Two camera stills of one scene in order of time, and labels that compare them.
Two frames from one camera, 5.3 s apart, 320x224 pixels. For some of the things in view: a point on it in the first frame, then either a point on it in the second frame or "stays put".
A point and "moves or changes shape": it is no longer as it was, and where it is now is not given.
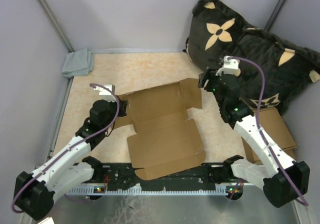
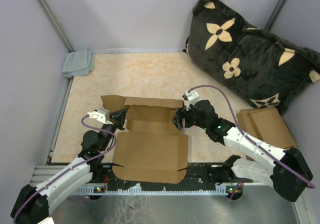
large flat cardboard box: (271, 120) stays put
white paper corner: (48, 220) stays put
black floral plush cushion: (216, 32) stays put
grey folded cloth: (79, 62) stays put
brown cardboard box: (167, 142) moves or changes shape
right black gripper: (209, 74) to (180, 114)
